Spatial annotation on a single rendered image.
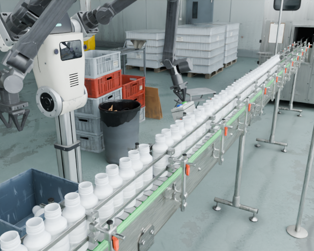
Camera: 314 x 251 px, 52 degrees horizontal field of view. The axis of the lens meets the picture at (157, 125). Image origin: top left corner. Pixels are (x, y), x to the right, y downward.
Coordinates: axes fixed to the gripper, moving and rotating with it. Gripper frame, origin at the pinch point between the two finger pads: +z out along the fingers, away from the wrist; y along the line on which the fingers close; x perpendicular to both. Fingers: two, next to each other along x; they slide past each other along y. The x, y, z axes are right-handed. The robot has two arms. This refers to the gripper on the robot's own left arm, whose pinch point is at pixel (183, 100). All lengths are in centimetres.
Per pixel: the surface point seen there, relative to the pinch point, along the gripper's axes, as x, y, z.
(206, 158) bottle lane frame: -14.9, -22.4, 27.4
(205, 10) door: 327, 956, -157
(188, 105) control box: -4.1, -3.5, 3.2
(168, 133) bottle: -19, -55, 4
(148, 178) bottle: -16, -72, 14
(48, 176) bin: 33, -74, 9
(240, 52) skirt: 243, 958, 17
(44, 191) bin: 40, -74, 16
